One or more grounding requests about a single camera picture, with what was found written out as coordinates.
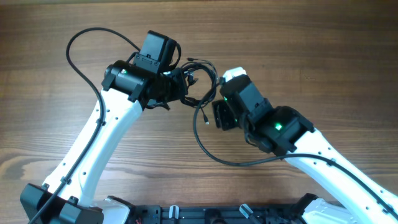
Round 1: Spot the black usb cable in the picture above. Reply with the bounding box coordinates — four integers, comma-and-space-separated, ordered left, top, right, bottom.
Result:
180, 57, 225, 126

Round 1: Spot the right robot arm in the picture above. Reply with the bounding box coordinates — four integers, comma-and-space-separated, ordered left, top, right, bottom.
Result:
213, 68, 397, 223

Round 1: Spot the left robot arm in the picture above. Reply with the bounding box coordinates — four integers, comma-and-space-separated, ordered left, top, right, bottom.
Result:
20, 31, 187, 223

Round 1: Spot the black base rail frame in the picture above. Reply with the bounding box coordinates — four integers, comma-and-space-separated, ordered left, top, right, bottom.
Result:
105, 195, 343, 224

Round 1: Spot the left camera black cable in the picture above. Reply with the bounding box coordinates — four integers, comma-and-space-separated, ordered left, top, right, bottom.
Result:
27, 27, 141, 224

